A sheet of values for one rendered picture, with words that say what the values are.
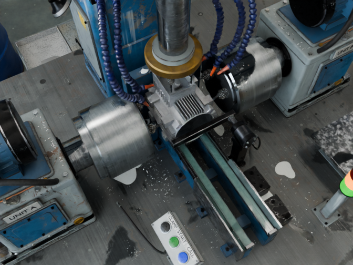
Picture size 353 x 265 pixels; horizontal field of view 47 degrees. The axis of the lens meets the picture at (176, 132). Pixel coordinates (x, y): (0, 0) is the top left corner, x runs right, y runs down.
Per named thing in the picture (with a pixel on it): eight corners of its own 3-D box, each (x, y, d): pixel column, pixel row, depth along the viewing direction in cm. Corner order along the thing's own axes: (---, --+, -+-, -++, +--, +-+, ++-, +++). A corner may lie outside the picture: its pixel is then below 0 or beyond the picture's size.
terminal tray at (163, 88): (152, 85, 142) (151, 72, 136) (178, 73, 145) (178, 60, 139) (169, 109, 137) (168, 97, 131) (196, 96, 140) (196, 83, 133)
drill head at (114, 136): (46, 155, 146) (23, 118, 124) (135, 113, 155) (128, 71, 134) (72, 213, 135) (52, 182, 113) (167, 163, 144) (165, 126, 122)
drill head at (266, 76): (181, 91, 160) (181, 48, 139) (264, 52, 171) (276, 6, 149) (215, 138, 149) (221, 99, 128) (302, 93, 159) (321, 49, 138)
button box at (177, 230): (156, 225, 123) (149, 224, 118) (175, 212, 122) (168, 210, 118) (185, 275, 115) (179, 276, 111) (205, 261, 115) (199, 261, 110)
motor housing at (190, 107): (145, 114, 154) (141, 83, 138) (187, 93, 159) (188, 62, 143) (171, 153, 145) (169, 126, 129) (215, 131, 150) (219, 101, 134)
